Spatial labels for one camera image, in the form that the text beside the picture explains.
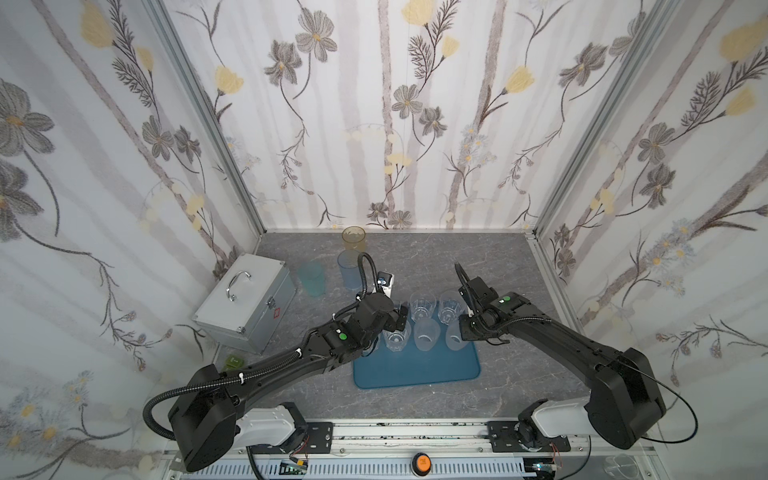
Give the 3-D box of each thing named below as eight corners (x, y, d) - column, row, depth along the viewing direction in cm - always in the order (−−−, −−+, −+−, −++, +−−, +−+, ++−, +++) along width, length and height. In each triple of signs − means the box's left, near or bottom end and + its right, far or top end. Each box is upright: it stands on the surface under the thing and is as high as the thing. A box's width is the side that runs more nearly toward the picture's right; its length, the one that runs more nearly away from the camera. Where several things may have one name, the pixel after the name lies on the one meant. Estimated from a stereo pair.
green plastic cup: (305, 298, 103) (297, 277, 93) (305, 283, 107) (297, 262, 97) (326, 295, 104) (320, 274, 94) (325, 280, 108) (319, 259, 98)
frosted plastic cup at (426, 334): (413, 351, 89) (416, 340, 83) (412, 331, 93) (414, 319, 87) (437, 351, 89) (441, 340, 83) (435, 331, 93) (438, 319, 87)
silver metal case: (216, 344, 92) (186, 316, 78) (259, 282, 107) (241, 250, 93) (266, 359, 89) (245, 334, 75) (303, 294, 104) (291, 262, 90)
